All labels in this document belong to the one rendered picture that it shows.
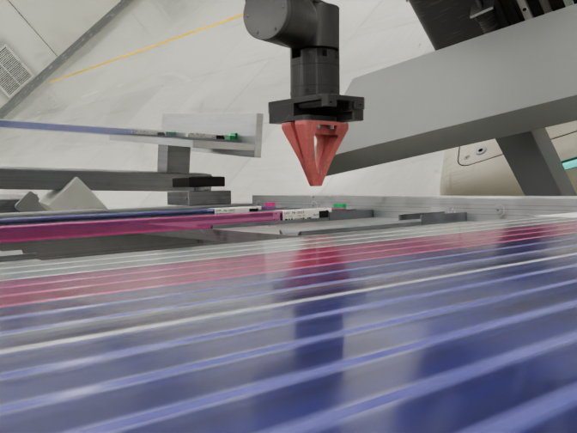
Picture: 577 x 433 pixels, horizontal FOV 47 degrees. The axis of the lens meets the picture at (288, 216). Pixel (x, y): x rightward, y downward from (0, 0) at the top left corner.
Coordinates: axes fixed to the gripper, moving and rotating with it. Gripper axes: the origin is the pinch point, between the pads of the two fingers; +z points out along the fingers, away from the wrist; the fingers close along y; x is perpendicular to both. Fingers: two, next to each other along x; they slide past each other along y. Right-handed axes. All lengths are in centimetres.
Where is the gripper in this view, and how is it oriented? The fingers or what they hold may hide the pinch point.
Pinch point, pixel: (315, 179)
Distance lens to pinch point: 77.2
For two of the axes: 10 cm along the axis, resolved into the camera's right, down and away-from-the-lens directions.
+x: 7.7, -0.4, 6.3
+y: 6.3, 0.4, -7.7
